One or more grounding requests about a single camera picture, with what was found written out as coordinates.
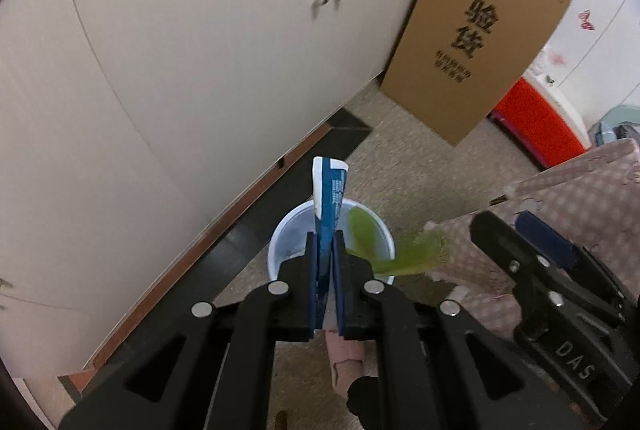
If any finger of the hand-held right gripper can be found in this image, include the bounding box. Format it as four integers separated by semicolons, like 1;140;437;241
469;210;568;341
514;211;640;326

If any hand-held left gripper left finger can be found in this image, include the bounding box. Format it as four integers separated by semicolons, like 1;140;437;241
59;232;321;430

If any light green bed headboard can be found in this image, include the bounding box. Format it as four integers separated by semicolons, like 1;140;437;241
589;106;640;146

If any pink slipper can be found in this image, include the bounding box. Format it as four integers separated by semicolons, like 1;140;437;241
325;330;368;398

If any green wrapper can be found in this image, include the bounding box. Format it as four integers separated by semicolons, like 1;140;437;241
345;207;448;278

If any pale blue plastic bin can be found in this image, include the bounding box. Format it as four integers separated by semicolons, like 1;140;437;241
267;199;397;286

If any pink checked tablecloth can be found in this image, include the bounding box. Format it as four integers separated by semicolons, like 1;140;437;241
425;137;640;411

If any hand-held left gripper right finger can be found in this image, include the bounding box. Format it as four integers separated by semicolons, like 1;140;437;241
332;230;608;430

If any cream floor cabinet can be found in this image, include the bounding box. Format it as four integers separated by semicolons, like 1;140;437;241
0;0;446;381

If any blue and white packet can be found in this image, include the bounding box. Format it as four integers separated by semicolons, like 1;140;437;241
311;156;350;316

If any tall cardboard box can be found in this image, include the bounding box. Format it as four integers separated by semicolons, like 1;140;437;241
378;0;572;147

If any person's black trouser leg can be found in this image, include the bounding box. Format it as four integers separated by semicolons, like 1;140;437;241
347;375;386;430

